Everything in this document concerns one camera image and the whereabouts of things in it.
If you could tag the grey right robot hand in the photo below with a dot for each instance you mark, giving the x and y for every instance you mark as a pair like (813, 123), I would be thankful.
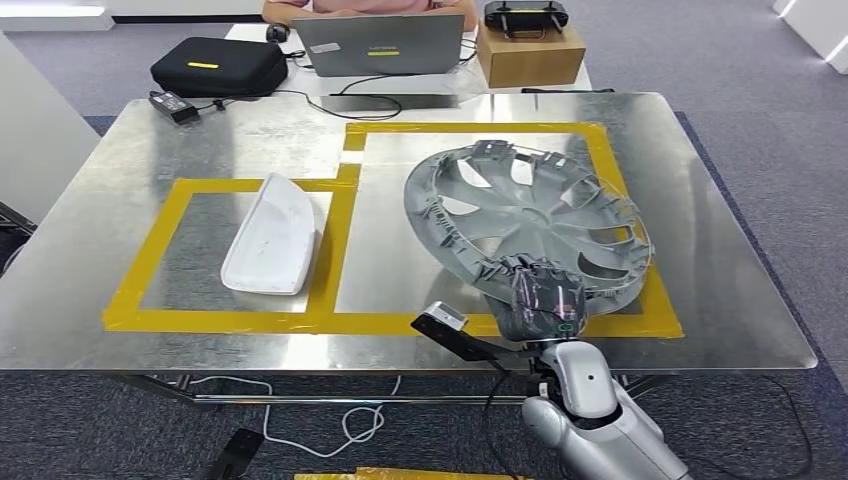
(543, 305)

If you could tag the grey plastic wheel hubcap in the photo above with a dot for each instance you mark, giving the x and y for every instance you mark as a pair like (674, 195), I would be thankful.
(530, 213)

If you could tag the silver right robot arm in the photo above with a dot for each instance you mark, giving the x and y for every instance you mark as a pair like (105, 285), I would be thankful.
(583, 391)

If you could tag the yellow workbench tape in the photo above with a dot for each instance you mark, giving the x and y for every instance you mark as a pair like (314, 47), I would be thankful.
(331, 252)

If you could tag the white plastic shell part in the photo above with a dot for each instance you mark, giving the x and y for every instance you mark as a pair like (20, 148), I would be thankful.
(272, 238)

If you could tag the stainless steel workbench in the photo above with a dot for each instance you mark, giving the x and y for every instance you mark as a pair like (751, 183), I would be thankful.
(199, 152)

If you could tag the yellow floor tape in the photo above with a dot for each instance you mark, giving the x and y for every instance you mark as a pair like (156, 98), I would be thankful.
(397, 474)

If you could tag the brown cardboard box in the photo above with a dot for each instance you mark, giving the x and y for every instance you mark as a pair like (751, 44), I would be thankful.
(530, 60)

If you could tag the black handheld controller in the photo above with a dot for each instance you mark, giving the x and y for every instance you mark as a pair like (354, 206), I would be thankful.
(526, 13)

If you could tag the grey laptop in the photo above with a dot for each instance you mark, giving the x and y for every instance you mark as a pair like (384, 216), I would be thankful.
(378, 46)

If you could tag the black computer mouse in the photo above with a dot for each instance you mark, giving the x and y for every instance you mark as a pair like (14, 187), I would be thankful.
(278, 33)

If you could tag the person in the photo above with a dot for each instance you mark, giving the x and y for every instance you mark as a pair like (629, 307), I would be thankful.
(298, 10)

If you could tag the white lit plinth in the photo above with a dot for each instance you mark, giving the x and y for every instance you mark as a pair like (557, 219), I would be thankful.
(821, 33)
(53, 16)

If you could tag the black zip case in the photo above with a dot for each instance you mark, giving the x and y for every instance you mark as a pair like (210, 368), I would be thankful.
(218, 66)

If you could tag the black power adapter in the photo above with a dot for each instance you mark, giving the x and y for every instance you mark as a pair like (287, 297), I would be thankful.
(173, 106)

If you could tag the white side table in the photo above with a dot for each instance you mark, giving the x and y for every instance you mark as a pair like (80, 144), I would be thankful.
(40, 132)

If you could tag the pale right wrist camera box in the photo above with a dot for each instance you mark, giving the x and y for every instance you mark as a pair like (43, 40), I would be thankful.
(445, 316)

